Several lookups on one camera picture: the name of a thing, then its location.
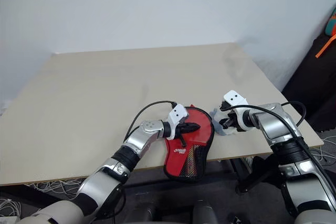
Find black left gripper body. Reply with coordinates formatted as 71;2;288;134
173;122;186;139

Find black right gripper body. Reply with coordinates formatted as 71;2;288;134
221;102;239;130

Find red and black paddle case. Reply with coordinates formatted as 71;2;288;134
163;104;216;183

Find dark rounded shape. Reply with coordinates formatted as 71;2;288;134
141;205;159;224
192;198;218;224

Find black cabinet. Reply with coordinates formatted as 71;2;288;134
281;33;336;133

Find teal and orange bag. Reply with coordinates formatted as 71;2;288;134
324;7;336;36

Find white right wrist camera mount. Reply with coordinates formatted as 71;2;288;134
222;90;249;132

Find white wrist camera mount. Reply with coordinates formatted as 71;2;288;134
166;104;190;141
222;90;249;132

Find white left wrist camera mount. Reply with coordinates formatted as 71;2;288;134
166;104;190;141

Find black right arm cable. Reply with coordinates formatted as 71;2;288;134
221;100;336;183

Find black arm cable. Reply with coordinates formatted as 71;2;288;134
221;100;336;183
123;100;177;144

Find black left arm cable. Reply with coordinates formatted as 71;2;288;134
123;100;177;144

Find black table frame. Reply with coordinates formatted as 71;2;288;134
0;155;278;198

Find white floor cables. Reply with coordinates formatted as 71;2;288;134
0;177;82;224
311;134;336;165

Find orange strap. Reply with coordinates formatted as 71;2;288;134
314;35;336;59

